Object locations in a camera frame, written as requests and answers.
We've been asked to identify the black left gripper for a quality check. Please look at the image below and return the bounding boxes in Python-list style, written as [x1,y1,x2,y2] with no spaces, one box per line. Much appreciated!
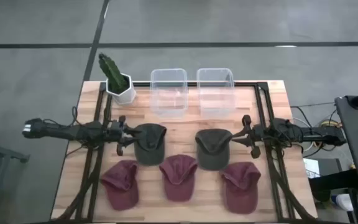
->
[106,115,143,156]

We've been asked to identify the maroon cap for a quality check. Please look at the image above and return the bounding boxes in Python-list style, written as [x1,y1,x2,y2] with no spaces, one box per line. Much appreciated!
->
[100,159,139,211]
[159,154,198,202]
[219,161,262,215]

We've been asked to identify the yellow cable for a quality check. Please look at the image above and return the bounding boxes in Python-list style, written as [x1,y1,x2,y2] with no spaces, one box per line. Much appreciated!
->
[320,120,343,129]

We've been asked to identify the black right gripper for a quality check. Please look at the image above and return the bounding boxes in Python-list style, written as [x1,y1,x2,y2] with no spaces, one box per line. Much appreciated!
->
[231,114,265,159]

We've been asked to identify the clear plastic bin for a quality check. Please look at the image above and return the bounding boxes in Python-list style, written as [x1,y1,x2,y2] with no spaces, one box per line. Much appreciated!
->
[196,67,236,117]
[150,68,188,118]

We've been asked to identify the black metal table frame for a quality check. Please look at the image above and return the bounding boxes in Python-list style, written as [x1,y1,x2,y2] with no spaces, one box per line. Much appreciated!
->
[53,81,318,223]

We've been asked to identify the white paper sheet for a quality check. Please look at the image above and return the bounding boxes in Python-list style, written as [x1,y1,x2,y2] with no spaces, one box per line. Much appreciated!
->
[303,157,321,179]

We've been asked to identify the dark green cap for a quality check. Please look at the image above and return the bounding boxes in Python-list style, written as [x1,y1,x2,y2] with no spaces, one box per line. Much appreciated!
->
[134,123,167,166]
[195,128,233,171]

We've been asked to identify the white hexagonal plant pot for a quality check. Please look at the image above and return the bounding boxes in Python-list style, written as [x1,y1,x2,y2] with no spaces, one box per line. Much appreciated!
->
[106,73,136,106]

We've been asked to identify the white plastic bottle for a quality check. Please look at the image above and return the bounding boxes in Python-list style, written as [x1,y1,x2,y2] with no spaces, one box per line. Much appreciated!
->
[331,193,354,212]

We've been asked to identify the green cactus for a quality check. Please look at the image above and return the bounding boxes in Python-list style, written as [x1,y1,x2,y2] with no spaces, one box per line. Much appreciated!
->
[98,52,129,93]

